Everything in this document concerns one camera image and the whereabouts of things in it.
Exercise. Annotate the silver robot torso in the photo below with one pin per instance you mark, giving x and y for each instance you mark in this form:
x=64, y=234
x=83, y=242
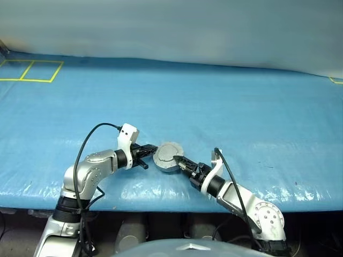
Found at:
x=187, y=250

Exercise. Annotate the dark grey fixture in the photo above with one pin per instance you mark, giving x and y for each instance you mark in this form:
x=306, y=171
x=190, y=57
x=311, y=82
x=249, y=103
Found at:
x=2, y=49

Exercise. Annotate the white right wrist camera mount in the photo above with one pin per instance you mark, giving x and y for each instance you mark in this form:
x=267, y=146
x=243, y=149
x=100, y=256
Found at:
x=214, y=160

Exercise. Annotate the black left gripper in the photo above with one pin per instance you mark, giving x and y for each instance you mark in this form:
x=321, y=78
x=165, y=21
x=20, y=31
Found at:
x=136, y=155

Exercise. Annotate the blue table cover sheet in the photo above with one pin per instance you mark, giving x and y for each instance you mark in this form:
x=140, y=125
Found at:
x=187, y=107

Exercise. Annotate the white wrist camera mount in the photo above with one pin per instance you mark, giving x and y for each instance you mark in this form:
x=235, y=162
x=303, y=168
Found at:
x=126, y=134
x=214, y=160

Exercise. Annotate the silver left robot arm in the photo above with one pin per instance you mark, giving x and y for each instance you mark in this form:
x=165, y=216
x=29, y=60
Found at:
x=91, y=174

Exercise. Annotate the grey round motor housing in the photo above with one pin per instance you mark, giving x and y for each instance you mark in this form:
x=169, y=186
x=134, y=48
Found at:
x=171, y=170

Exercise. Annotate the silver hinged housing lid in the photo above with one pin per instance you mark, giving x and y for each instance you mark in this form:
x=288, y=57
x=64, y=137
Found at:
x=167, y=155

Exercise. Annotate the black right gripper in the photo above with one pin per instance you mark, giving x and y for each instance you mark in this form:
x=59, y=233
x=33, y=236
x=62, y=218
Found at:
x=198, y=179

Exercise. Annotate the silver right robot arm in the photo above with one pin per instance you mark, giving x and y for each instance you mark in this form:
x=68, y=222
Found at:
x=268, y=217

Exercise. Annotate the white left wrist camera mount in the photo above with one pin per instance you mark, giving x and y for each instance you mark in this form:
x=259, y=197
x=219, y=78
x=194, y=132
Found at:
x=126, y=134

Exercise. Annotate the grey rounded cylinder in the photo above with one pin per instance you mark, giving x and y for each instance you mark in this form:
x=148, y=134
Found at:
x=131, y=235
x=201, y=230

